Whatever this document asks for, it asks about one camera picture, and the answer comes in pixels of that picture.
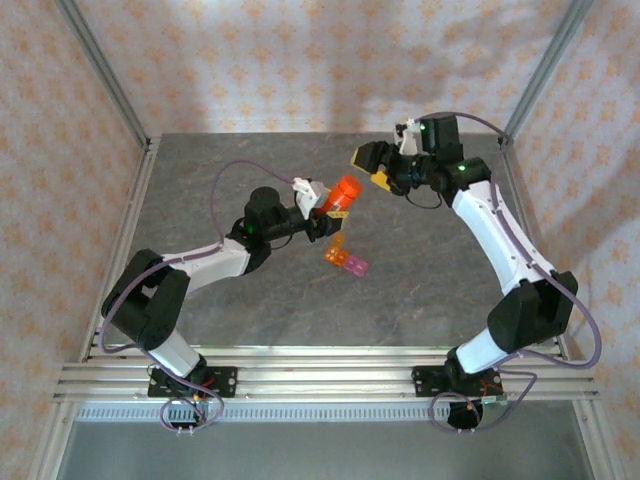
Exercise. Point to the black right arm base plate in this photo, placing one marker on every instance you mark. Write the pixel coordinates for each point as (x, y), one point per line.
(425, 382)

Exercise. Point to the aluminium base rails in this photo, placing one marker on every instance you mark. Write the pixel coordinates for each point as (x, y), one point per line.
(320, 380)

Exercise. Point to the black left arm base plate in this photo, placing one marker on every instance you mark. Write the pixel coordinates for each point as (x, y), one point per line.
(225, 382)

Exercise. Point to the orange pill bottle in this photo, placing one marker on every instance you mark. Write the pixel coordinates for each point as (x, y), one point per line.
(342, 195)

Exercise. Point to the grey metal panel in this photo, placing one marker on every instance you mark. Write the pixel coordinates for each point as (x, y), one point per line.
(320, 452)

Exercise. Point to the small green circuit board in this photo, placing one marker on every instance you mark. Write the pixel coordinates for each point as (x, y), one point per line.
(492, 400)

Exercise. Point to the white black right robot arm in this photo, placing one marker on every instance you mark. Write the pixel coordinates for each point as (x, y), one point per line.
(485, 225)

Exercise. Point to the orange patterned white curtain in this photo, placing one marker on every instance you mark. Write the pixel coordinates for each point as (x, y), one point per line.
(320, 60)

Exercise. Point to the aluminium frame post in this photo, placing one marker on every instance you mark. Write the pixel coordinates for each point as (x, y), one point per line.
(100, 70)
(547, 70)

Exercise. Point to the orange pink pill organizer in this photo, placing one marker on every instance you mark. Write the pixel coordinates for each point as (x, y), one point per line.
(350, 262)

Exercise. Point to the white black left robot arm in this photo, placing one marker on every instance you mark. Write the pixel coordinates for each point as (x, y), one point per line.
(210, 262)

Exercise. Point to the aluminium table side rail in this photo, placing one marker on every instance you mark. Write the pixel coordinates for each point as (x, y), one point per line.
(530, 240)
(135, 210)

